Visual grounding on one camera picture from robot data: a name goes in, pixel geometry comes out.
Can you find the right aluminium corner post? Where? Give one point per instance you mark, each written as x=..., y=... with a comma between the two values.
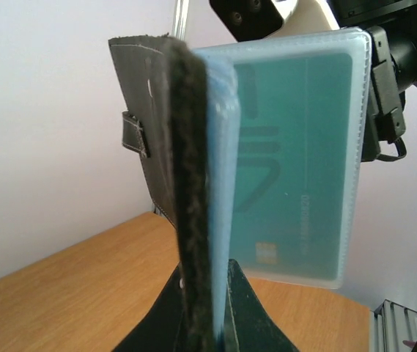
x=180, y=18

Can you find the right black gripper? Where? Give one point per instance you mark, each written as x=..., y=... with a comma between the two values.
x=385, y=123

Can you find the aluminium frame rails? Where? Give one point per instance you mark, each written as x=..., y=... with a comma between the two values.
x=392, y=327

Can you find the black leather card holder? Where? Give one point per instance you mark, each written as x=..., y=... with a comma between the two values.
x=183, y=118

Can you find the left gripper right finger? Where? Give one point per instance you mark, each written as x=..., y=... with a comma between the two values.
x=247, y=326

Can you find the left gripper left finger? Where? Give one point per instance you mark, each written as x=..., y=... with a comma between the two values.
x=164, y=327

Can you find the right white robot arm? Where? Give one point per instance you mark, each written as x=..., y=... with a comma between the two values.
x=392, y=26

